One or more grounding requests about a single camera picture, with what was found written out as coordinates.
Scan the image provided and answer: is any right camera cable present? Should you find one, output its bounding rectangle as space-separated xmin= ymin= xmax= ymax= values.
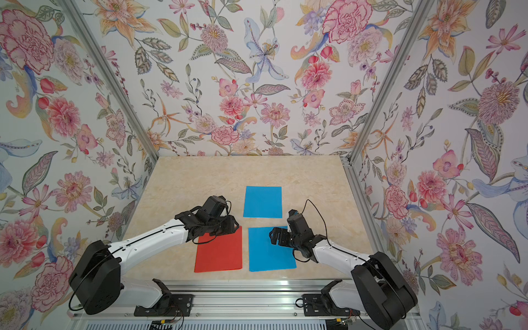
xmin=300 ymin=199 xmax=331 ymax=244

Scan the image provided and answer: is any front aluminium rail frame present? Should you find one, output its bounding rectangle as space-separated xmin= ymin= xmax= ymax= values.
xmin=67 ymin=280 xmax=378 ymax=329

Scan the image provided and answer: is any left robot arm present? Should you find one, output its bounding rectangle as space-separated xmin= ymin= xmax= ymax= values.
xmin=69 ymin=207 xmax=239 ymax=316

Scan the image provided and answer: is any right aluminium corner post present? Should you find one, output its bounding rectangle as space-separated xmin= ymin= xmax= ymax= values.
xmin=348 ymin=0 xmax=434 ymax=166

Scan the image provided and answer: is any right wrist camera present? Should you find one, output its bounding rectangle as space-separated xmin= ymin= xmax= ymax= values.
xmin=287 ymin=209 xmax=313 ymax=235

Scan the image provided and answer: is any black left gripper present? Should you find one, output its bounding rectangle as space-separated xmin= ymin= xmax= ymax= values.
xmin=207 ymin=212 xmax=243 ymax=238

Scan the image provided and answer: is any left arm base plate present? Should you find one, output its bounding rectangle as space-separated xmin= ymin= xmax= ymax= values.
xmin=133 ymin=279 xmax=195 ymax=317

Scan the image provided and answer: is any aluminium corner post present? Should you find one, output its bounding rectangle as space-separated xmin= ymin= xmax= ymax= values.
xmin=348 ymin=0 xmax=434 ymax=166
xmin=58 ymin=0 xmax=159 ymax=164

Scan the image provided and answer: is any camera cable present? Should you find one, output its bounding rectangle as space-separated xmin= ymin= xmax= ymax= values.
xmin=300 ymin=199 xmax=331 ymax=244
xmin=191 ymin=199 xmax=234 ymax=245

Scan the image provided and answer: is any blue paper sheet two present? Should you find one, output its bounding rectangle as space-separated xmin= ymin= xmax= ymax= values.
xmin=243 ymin=186 xmax=283 ymax=219

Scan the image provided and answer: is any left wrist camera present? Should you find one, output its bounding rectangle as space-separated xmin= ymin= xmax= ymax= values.
xmin=202 ymin=195 xmax=228 ymax=217

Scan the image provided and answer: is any right table edge rail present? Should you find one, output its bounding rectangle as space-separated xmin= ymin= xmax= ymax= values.
xmin=341 ymin=156 xmax=388 ymax=252

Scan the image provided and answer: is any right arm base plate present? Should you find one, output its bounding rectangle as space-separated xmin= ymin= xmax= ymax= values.
xmin=295 ymin=279 xmax=359 ymax=318

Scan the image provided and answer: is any left aluminium corner post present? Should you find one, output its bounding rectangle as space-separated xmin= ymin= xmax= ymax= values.
xmin=58 ymin=0 xmax=159 ymax=164

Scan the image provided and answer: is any red paper sheet one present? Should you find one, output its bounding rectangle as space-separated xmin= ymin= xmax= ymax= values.
xmin=194 ymin=228 xmax=243 ymax=273

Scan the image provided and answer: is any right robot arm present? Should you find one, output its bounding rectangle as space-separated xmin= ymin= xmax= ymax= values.
xmin=269 ymin=227 xmax=418 ymax=329

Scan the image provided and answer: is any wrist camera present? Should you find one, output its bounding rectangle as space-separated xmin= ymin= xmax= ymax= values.
xmin=202 ymin=195 xmax=228 ymax=217
xmin=287 ymin=209 xmax=313 ymax=235

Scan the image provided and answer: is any blue paper sheet one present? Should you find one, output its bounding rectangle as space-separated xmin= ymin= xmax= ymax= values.
xmin=248 ymin=227 xmax=296 ymax=272

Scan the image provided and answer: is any left camera cable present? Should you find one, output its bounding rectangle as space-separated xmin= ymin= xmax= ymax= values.
xmin=191 ymin=199 xmax=234 ymax=245

